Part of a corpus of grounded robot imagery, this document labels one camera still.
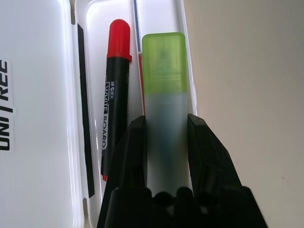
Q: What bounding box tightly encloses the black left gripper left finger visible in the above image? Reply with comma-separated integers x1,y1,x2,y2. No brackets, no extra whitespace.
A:
96,115,149,228

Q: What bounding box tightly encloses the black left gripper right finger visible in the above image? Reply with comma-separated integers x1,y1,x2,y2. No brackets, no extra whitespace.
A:
187,113,244,193

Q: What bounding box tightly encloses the black red whiteboard marker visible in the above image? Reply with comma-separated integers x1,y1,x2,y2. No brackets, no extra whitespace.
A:
101,19,133,181

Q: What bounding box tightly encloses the green capped translucent highlighter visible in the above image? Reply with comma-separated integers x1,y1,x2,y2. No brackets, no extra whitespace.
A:
142,31,194,194

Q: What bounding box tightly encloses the white plastic pencil case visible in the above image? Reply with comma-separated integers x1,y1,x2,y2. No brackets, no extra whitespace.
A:
0,0,199,228

